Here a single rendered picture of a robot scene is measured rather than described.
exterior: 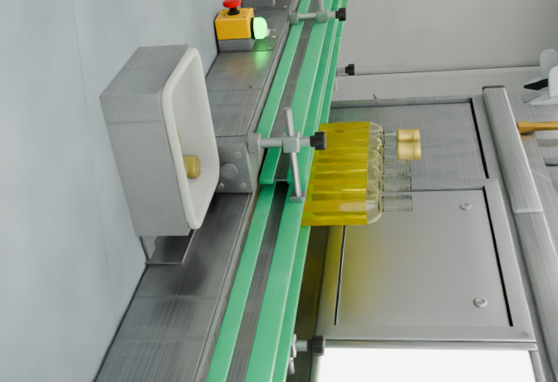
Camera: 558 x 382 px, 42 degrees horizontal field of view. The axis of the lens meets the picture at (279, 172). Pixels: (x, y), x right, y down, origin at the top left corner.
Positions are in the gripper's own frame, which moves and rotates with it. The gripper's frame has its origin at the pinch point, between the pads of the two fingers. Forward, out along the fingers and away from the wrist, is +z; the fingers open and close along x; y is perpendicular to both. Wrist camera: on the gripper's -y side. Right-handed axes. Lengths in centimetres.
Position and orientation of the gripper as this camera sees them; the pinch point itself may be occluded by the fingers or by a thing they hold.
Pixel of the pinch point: (535, 95)
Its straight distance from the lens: 123.4
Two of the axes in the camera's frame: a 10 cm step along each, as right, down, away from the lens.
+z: -8.9, 3.2, 3.4
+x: -1.3, 5.3, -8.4
